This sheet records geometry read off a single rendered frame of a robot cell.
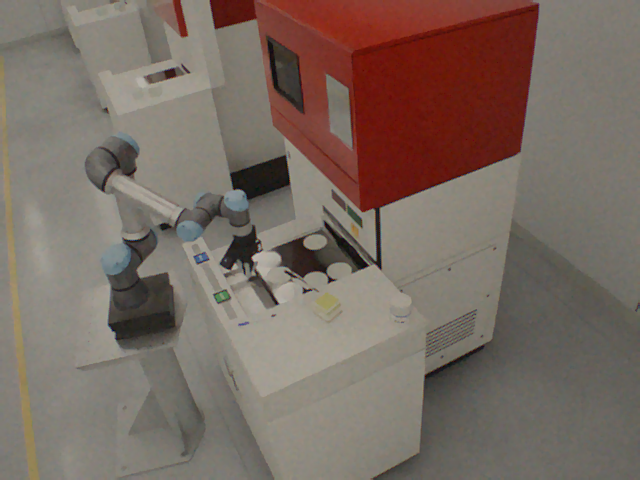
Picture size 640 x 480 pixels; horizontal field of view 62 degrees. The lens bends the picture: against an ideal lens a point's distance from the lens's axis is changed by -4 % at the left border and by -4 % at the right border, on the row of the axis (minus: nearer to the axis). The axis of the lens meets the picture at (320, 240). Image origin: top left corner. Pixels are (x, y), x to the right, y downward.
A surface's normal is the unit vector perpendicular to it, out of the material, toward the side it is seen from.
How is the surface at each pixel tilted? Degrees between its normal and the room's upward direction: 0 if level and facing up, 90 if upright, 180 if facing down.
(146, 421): 90
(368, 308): 0
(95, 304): 0
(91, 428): 0
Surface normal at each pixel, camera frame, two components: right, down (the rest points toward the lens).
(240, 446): -0.09, -0.77
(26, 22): 0.45, 0.53
